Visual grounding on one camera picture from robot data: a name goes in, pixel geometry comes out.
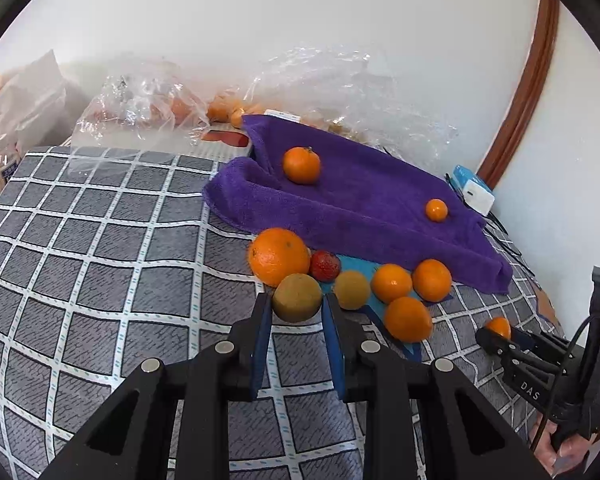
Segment red strawberry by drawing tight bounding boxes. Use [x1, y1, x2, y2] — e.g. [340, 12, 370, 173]
[309, 250, 341, 283]

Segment orange mandarin middle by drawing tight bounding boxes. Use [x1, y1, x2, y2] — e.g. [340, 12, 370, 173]
[370, 263, 413, 304]

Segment orange mandarin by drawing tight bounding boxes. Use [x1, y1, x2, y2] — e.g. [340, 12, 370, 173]
[370, 263, 413, 304]
[412, 259, 453, 304]
[384, 297, 432, 344]

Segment mandarin on purple towel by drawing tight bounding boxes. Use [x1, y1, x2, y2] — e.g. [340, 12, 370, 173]
[283, 146, 322, 185]

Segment oranges in background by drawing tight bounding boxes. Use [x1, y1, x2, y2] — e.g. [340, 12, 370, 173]
[207, 92, 265, 129]

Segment purple towel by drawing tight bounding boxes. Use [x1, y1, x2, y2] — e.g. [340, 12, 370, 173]
[202, 115, 513, 294]

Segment yellow-brown kiwi fruit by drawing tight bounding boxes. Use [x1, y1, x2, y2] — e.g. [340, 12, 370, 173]
[332, 270, 370, 311]

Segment brown wooden door frame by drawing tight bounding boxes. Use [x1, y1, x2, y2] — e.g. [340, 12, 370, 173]
[478, 0, 560, 188]

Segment red and white tray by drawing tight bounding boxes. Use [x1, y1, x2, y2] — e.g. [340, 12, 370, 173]
[192, 129, 252, 162]

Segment white paper bag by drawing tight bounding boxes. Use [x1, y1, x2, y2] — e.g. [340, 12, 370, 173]
[0, 50, 80, 155]

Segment orange mandarin right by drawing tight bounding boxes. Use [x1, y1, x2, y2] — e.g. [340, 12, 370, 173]
[412, 259, 453, 304]

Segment grey checkered table cloth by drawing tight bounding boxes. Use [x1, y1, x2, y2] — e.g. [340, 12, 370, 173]
[0, 146, 554, 479]

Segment small mandarin on towel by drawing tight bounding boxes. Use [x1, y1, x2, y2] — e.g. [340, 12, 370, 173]
[425, 198, 449, 223]

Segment clear plastic bag left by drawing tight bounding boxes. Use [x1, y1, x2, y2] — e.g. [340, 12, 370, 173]
[71, 56, 210, 154]

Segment brown kiwi fruit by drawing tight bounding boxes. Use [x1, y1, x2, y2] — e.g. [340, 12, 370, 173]
[272, 273, 323, 323]

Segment white and blue box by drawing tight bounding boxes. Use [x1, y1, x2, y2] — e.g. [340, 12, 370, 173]
[452, 165, 495, 217]

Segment person's right hand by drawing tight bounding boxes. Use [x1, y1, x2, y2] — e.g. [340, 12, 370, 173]
[533, 422, 600, 479]

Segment orange mandarin front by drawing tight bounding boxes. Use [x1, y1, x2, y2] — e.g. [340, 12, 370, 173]
[384, 297, 432, 344]

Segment large orange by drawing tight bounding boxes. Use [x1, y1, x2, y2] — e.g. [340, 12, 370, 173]
[247, 228, 311, 287]

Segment black cable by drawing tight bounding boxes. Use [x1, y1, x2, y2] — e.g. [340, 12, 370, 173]
[528, 313, 600, 453]

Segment blue cloth under fruits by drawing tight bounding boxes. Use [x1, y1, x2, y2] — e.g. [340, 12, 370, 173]
[319, 254, 431, 363]

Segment clear plastic wrap right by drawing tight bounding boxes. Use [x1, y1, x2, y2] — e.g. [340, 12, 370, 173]
[244, 47, 457, 177]

